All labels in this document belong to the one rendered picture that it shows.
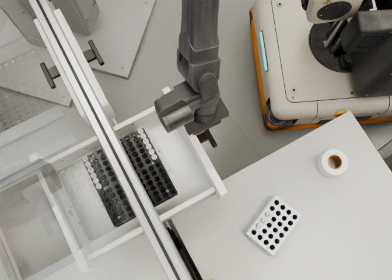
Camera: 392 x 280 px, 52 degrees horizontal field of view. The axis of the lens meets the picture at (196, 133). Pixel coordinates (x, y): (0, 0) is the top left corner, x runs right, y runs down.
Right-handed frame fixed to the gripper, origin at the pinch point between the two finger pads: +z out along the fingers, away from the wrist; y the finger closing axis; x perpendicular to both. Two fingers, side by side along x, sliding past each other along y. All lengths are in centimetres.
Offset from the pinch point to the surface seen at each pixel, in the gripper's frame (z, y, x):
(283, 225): 10.0, -7.8, 30.2
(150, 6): 85, -23, -89
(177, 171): 6.4, 9.8, 6.4
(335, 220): 13.5, -21.5, 35.8
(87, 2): 67, 6, -93
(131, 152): 0.1, 17.7, -1.4
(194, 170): 6.3, 5.9, 8.2
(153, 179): 0.1, 15.9, 6.7
